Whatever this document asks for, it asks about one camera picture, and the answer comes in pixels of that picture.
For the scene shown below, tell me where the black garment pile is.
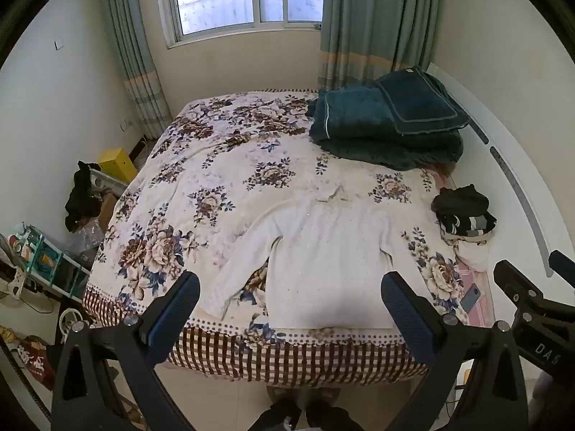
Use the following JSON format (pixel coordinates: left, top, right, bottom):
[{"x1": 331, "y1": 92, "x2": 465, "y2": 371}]
[{"x1": 431, "y1": 184, "x2": 490, "y2": 225}]

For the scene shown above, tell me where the red bag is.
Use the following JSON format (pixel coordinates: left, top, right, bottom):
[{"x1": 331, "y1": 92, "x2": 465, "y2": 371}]
[{"x1": 18, "y1": 336, "x2": 57, "y2": 390}]

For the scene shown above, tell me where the teal shelf rack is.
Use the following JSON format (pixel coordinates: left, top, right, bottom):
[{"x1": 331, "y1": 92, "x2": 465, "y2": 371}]
[{"x1": 9, "y1": 222, "x2": 91, "y2": 299}]

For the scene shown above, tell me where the white fan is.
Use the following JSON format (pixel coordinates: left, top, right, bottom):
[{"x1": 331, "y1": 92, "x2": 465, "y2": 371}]
[{"x1": 58, "y1": 307, "x2": 91, "y2": 339}]

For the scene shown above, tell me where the clear plastic bag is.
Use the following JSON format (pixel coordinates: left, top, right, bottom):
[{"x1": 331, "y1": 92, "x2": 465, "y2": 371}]
[{"x1": 69, "y1": 218, "x2": 106, "y2": 256}]

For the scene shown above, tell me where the white garment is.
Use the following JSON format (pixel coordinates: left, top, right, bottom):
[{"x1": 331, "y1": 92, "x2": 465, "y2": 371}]
[{"x1": 442, "y1": 231, "x2": 490, "y2": 272}]

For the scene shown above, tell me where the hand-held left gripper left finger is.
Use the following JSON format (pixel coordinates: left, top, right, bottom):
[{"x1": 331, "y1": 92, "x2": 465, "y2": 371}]
[{"x1": 51, "y1": 270, "x2": 201, "y2": 431}]

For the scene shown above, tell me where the cardboard box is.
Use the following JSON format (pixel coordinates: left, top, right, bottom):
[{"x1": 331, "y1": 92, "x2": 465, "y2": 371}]
[{"x1": 100, "y1": 193, "x2": 121, "y2": 232}]

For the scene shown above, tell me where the folded teal quilt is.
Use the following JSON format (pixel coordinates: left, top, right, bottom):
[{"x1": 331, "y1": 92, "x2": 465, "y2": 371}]
[{"x1": 308, "y1": 83, "x2": 464, "y2": 171}]

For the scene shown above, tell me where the yellow box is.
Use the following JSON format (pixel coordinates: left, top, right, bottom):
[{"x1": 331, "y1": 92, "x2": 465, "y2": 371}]
[{"x1": 98, "y1": 147, "x2": 138, "y2": 185}]

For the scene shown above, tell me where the wide teal curtain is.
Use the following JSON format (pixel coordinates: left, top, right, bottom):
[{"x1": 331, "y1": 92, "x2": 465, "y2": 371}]
[{"x1": 317, "y1": 0, "x2": 443, "y2": 95}]

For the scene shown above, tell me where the hanging black garment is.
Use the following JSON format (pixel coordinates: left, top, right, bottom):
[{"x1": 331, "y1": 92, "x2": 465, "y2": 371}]
[{"x1": 64, "y1": 161, "x2": 105, "y2": 233}]

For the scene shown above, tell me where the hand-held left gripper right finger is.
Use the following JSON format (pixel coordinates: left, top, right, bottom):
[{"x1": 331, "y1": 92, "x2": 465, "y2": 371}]
[{"x1": 380, "y1": 270, "x2": 528, "y2": 431}]

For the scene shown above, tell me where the white sweater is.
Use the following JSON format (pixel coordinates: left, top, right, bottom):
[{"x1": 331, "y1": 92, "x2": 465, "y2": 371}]
[{"x1": 201, "y1": 184, "x2": 407, "y2": 330}]

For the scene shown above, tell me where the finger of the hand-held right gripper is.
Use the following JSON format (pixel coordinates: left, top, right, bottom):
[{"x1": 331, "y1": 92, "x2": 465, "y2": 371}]
[
  {"x1": 493, "y1": 259, "x2": 547, "y2": 314},
  {"x1": 549, "y1": 250, "x2": 575, "y2": 288}
]

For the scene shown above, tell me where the white headboard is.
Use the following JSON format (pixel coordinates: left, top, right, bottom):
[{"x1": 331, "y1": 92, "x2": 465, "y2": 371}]
[{"x1": 424, "y1": 63, "x2": 575, "y2": 281}]

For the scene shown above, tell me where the narrow teal curtain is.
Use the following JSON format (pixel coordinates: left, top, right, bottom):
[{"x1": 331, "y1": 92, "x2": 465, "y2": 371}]
[{"x1": 96, "y1": 0, "x2": 174, "y2": 140}]

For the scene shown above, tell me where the teal pillow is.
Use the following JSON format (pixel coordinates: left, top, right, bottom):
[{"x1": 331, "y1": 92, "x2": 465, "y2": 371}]
[{"x1": 375, "y1": 66, "x2": 470, "y2": 136}]

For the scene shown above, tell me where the smartphone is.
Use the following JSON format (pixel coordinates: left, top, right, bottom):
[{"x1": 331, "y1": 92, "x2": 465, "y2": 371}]
[{"x1": 458, "y1": 283, "x2": 481, "y2": 314}]

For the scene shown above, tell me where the striped garment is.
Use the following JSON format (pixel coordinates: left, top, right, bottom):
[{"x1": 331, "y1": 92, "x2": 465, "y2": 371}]
[{"x1": 440, "y1": 213, "x2": 498, "y2": 240}]

